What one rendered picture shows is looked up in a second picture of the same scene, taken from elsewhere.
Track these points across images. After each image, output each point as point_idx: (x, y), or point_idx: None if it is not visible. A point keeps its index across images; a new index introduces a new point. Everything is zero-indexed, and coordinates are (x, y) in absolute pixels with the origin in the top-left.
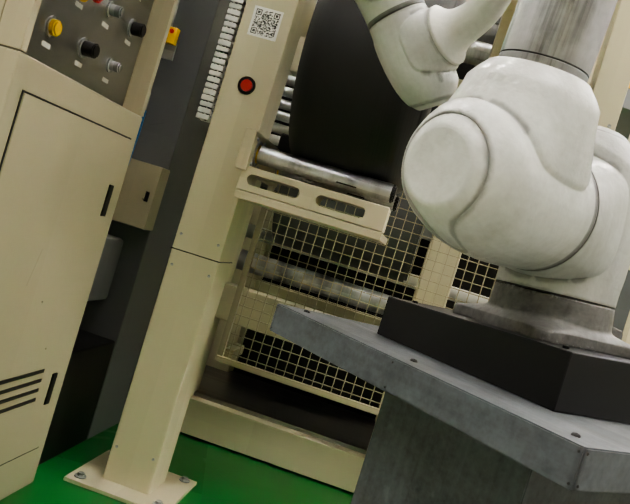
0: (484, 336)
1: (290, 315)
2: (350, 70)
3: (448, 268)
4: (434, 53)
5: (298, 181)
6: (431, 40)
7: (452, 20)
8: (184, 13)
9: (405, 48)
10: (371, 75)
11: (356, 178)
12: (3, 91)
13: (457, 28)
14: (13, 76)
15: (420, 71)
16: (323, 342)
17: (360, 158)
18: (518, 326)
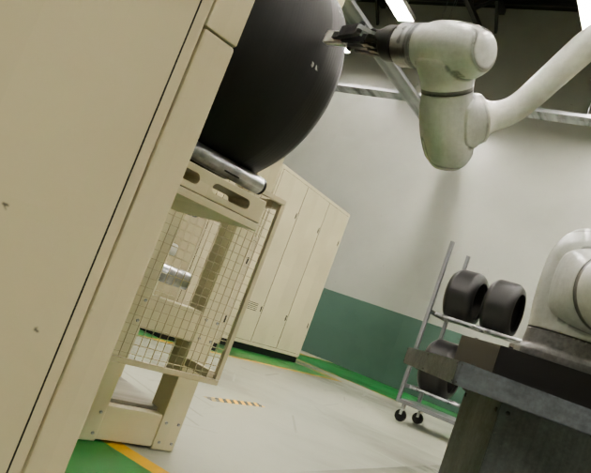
0: None
1: (481, 373)
2: (287, 78)
3: (174, 222)
4: (483, 136)
5: (200, 167)
6: (487, 127)
7: (498, 114)
8: None
9: (467, 126)
10: (301, 87)
11: (240, 169)
12: (210, 99)
13: (500, 121)
14: (221, 80)
15: (468, 146)
16: (528, 400)
17: (252, 153)
18: None
